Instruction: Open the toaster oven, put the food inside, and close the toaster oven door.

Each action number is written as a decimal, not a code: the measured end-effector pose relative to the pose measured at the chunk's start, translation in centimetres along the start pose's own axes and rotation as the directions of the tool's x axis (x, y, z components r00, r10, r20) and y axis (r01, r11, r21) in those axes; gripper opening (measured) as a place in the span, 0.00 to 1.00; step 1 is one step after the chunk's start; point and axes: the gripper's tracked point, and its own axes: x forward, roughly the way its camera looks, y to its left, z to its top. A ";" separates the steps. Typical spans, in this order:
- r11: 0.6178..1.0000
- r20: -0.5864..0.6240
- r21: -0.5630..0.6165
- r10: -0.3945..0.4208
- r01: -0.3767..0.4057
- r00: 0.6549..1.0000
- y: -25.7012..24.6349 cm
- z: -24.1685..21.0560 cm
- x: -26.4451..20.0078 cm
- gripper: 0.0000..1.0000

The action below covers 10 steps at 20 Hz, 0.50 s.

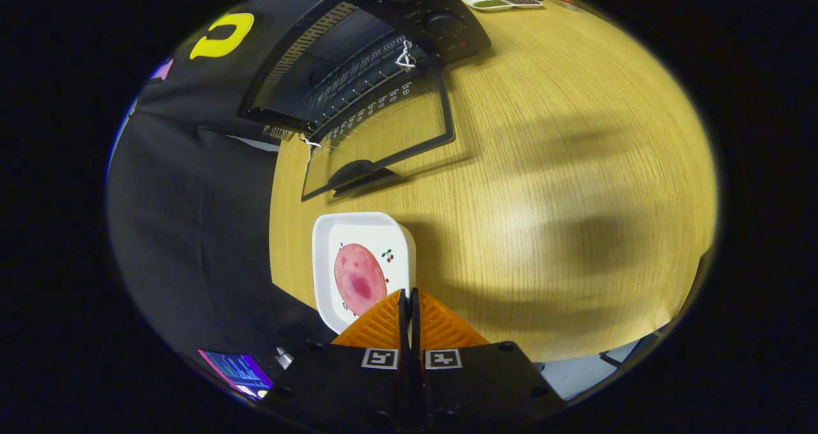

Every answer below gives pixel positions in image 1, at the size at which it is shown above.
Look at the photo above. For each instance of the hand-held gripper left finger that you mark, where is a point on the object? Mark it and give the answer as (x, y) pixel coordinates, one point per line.
(358, 383)

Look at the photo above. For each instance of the small silver metal object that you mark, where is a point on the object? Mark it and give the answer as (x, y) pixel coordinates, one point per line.
(284, 358)

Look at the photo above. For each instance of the white rectangular food tray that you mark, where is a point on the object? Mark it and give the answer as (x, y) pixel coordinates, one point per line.
(358, 229)

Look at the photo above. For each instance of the pink ham slice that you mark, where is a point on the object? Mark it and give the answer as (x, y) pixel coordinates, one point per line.
(359, 279)

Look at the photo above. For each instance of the white divided dish with beans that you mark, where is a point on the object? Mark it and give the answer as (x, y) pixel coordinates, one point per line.
(495, 2)

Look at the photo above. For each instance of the black toaster oven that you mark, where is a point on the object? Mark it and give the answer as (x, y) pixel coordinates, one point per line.
(447, 25)

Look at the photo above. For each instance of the laptop screen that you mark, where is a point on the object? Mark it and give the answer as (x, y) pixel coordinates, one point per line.
(239, 371)

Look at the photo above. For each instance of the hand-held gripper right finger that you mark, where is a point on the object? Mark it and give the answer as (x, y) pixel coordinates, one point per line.
(473, 383)

